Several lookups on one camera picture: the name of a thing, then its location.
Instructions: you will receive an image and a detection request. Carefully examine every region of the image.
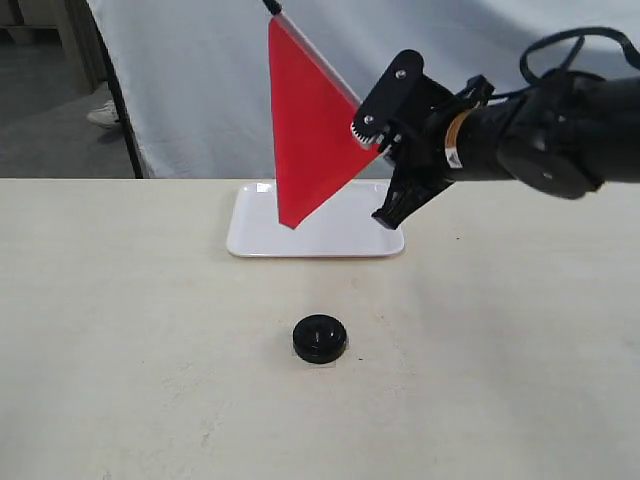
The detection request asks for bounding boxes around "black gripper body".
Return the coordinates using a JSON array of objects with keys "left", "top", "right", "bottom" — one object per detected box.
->
[{"left": 351, "top": 49, "right": 473, "bottom": 188}]

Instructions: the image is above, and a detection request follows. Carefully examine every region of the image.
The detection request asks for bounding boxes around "red flag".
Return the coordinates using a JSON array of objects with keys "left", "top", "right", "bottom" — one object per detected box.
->
[{"left": 264, "top": 1, "right": 379, "bottom": 229}]

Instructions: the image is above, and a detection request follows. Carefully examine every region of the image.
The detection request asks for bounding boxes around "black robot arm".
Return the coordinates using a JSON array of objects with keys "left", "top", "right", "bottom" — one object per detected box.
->
[{"left": 351, "top": 50, "right": 639, "bottom": 229}]

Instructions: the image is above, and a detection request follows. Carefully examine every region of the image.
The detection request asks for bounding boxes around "black round flag base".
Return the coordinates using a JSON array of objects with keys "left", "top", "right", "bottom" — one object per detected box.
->
[{"left": 292, "top": 314, "right": 348, "bottom": 365}]

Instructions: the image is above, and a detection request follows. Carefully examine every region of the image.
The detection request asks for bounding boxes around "white rectangular plastic tray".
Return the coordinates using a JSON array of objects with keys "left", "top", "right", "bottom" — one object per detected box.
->
[{"left": 226, "top": 180, "right": 405, "bottom": 258}]

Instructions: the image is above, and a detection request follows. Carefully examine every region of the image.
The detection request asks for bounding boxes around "white backdrop cloth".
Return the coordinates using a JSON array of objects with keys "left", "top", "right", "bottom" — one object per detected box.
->
[{"left": 90, "top": 1, "right": 639, "bottom": 178}]

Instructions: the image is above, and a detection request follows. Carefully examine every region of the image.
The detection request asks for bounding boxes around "black backdrop stand pole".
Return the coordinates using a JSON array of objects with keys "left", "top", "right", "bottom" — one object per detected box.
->
[{"left": 98, "top": 33, "right": 144, "bottom": 179}]

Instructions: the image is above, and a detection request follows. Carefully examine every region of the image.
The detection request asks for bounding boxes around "white sneaker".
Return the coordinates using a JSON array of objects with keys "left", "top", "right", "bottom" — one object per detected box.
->
[{"left": 86, "top": 99, "right": 120, "bottom": 129}]

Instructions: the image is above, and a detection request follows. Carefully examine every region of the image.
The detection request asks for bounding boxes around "wooden crate furniture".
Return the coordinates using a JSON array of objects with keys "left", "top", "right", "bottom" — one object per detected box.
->
[{"left": 1, "top": 0, "right": 107, "bottom": 94}]

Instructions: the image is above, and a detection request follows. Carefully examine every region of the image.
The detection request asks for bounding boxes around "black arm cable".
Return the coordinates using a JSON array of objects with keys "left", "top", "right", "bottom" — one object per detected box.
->
[{"left": 462, "top": 27, "right": 640, "bottom": 109}]

